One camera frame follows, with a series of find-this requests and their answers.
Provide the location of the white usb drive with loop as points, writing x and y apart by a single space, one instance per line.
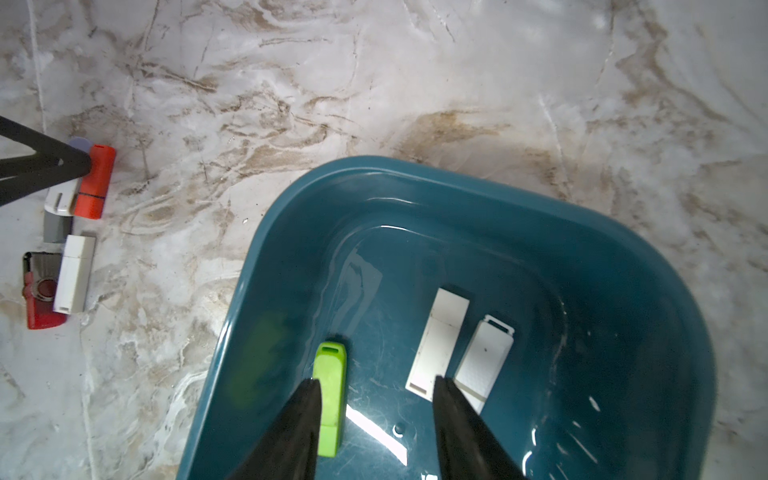
483 360

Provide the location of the grey usb flash drive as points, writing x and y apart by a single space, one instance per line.
56 228

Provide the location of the teal plastic storage box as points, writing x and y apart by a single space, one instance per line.
611 371

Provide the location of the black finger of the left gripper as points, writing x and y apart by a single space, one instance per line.
20 179
47 151

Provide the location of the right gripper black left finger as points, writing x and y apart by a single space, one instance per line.
289 447

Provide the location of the red swivel usb flash drive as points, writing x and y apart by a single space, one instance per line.
40 275

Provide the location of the white lavender usb flash drive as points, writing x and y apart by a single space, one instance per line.
61 199

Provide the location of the green usb flash drive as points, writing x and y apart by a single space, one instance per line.
329 368

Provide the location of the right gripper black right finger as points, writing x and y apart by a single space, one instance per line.
466 447

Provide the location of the small white usb flash drive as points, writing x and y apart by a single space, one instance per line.
74 274

